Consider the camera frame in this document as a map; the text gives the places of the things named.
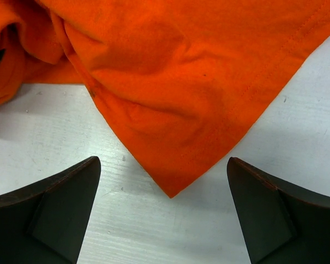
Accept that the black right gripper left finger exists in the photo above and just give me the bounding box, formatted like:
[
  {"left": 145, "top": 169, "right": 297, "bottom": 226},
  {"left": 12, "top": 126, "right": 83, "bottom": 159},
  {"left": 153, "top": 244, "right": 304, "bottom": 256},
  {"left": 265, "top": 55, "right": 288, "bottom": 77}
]
[{"left": 0, "top": 156, "right": 101, "bottom": 263}]

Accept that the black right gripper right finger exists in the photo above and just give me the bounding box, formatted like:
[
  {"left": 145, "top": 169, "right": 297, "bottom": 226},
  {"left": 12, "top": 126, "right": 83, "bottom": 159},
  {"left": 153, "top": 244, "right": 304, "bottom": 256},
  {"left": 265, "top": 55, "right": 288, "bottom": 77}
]
[{"left": 227, "top": 157, "right": 330, "bottom": 263}]

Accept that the orange t-shirt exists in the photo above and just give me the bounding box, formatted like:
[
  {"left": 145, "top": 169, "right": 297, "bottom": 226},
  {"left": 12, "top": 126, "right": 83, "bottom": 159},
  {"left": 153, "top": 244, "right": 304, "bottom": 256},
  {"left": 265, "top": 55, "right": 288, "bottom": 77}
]
[{"left": 0, "top": 1, "right": 330, "bottom": 197}]

